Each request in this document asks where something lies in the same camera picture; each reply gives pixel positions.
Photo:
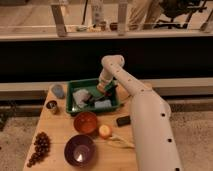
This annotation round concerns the small metal cup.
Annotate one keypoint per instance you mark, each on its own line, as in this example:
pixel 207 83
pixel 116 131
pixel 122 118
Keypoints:
pixel 52 106

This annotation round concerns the black utensil in tray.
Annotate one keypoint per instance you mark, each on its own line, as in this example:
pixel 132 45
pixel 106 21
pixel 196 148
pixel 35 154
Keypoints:
pixel 108 93

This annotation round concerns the orange apple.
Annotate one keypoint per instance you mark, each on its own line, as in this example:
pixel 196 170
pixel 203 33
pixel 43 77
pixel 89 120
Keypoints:
pixel 105 131

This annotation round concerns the light blue sponge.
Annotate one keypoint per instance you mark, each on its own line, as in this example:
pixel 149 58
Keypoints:
pixel 103 104

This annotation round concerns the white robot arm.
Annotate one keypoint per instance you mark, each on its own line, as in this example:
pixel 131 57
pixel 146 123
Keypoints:
pixel 155 145

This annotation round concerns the green plastic tray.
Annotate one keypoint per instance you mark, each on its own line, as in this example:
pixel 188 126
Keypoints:
pixel 91 86

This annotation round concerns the blue grey cup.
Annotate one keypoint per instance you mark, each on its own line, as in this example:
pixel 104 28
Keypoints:
pixel 57 90

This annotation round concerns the black rectangular block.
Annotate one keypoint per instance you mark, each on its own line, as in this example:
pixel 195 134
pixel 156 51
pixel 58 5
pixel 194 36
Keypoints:
pixel 123 121

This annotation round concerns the purple bowl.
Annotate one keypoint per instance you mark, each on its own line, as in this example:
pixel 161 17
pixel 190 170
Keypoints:
pixel 79 150

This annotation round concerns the bunch of dark grapes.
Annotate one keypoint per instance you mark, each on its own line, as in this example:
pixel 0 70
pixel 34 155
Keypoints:
pixel 42 148

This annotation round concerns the white cloth in tray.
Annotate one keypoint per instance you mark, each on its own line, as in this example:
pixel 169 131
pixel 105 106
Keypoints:
pixel 80 96

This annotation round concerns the red bowl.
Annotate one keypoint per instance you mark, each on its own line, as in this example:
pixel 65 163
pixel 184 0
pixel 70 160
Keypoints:
pixel 85 122

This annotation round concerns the person in background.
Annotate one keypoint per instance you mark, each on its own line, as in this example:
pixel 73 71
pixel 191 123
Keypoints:
pixel 144 14

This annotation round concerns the black office chair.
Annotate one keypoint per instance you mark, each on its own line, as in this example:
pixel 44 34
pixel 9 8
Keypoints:
pixel 175 8

